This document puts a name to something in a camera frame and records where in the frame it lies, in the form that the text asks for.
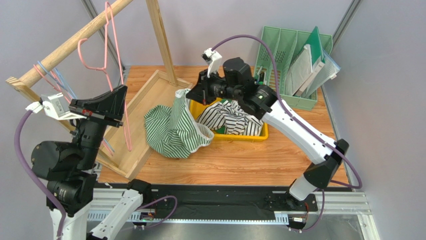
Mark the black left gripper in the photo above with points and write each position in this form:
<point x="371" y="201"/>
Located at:
<point x="112" y="105"/>

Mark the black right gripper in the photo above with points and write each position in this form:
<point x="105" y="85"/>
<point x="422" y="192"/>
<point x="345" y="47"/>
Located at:
<point x="204" y="89"/>

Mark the black white striped tank top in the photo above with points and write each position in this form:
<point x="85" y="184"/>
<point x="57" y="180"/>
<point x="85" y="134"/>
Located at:
<point x="227" y="117"/>

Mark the green white striped tank top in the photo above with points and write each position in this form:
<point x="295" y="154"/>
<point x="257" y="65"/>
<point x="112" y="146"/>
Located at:
<point x="173" y="132"/>

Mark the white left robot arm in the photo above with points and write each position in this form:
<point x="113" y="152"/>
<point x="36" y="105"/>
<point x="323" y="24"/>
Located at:
<point x="66" y="165"/>

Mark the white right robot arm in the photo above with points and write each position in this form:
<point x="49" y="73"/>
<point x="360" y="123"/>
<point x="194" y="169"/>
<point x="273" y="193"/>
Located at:
<point x="261" y="101"/>

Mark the yellow plastic tray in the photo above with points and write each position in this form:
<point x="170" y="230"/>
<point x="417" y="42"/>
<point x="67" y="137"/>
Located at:
<point x="196" y="109"/>

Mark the wooden clothes rack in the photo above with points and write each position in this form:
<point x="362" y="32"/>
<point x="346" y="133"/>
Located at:
<point x="159" y="89"/>

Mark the green plastic file organizer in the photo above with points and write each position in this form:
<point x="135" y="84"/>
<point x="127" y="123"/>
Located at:
<point x="284" y="44"/>

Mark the white mesh document pouch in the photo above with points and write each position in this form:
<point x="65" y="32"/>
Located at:
<point x="299" y="71"/>

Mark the green cover book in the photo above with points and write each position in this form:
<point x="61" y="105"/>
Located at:
<point x="318" y="59"/>

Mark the clear mesh zip pouch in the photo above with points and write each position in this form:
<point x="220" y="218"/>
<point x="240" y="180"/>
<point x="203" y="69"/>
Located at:
<point x="328" y="72"/>

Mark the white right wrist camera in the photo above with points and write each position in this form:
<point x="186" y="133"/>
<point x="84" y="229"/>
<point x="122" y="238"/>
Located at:
<point x="213" y="59"/>

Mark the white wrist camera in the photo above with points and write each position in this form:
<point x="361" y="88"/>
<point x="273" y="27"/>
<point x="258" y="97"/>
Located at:
<point x="213" y="59"/>
<point x="55" y="106"/>

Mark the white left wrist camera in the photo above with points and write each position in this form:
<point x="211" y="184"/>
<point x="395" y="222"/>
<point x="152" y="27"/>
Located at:
<point x="55" y="106"/>

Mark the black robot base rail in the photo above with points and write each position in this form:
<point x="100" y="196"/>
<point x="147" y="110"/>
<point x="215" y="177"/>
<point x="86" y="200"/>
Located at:
<point x="224" y="202"/>

